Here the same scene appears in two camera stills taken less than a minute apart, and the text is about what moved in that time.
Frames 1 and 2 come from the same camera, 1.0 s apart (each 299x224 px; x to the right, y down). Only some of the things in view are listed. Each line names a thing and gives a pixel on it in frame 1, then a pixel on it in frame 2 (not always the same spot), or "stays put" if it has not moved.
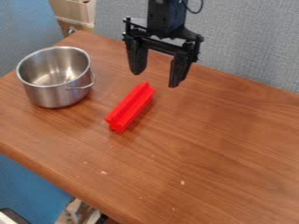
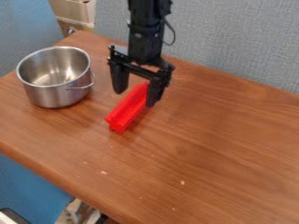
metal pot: [56, 74] stays put
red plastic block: [129, 107] stays put
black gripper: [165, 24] to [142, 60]
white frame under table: [78, 212] stays put
